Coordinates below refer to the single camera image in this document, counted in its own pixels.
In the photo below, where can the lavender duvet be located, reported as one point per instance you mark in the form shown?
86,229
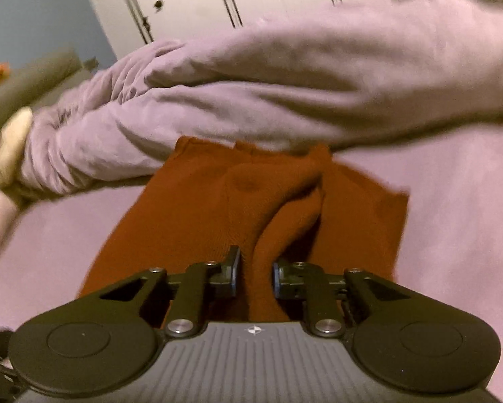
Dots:
301,88

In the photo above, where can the grey sofa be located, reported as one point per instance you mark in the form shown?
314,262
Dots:
33,79

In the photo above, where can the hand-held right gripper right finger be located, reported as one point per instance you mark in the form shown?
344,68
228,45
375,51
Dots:
277,280

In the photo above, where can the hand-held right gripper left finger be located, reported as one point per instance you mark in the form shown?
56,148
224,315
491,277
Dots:
233,278

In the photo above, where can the rust orange buttoned shirt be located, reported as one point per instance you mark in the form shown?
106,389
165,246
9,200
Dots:
217,218

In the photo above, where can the cream plush pillow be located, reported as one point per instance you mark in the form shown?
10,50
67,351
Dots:
10,147

